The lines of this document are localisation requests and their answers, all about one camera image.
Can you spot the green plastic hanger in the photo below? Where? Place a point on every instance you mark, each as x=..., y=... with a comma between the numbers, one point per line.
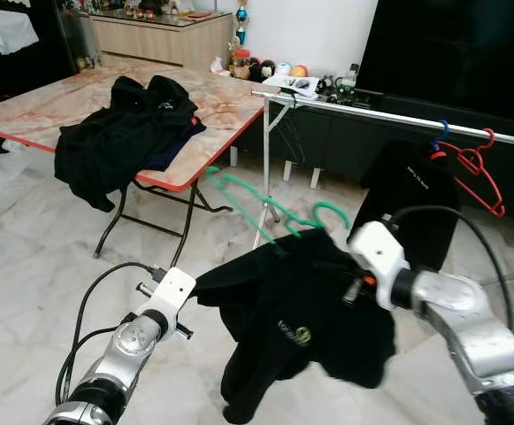
x=327, y=206

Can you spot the black shirt yellow-green logo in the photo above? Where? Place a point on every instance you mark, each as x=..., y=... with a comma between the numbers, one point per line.
x=274, y=310

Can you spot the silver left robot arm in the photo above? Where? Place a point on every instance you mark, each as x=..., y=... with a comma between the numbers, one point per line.
x=128, y=341

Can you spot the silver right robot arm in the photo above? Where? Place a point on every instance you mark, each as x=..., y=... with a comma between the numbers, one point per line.
x=469, y=328

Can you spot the red plastic hanger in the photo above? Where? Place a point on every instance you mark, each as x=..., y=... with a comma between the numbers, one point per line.
x=501, y=207

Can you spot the blue plastic hanger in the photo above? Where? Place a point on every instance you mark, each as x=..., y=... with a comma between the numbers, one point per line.
x=441, y=133

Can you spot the black garment with red tag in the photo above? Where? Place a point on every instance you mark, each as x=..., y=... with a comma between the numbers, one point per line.
x=411, y=190

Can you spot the black low TV console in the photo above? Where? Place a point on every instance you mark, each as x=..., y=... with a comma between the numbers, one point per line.
x=345, y=146

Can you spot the steel clothes rack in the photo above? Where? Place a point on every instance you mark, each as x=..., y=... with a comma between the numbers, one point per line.
x=372, y=113

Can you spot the stack of white papers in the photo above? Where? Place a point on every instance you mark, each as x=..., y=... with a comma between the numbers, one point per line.
x=299, y=86

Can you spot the yellow and red ball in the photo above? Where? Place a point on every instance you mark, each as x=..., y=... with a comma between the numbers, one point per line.
x=299, y=71

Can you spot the white and blue ball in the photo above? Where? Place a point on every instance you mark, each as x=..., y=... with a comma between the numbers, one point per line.
x=283, y=69

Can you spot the black flat screen television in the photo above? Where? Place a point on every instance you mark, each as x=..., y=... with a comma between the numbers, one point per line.
x=451, y=53

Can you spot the pink tissue box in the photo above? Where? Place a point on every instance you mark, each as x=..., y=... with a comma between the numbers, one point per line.
x=221, y=67

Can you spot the pile of black clothes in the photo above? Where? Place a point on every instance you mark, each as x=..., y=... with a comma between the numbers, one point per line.
x=124, y=142

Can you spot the blue and gold trophy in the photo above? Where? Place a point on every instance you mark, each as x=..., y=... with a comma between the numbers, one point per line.
x=241, y=27

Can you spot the light wooden sideboard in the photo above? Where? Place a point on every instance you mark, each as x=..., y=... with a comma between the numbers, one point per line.
x=159, y=44

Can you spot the marble folding table red edge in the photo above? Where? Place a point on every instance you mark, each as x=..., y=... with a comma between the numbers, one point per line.
x=71, y=97

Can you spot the dark glass cabinet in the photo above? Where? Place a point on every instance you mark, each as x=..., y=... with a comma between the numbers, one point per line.
x=53, y=44

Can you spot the white cloth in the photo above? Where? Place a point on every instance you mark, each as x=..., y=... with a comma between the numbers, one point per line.
x=4, y=31

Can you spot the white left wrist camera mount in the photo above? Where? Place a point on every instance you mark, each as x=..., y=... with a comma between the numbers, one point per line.
x=172, y=290

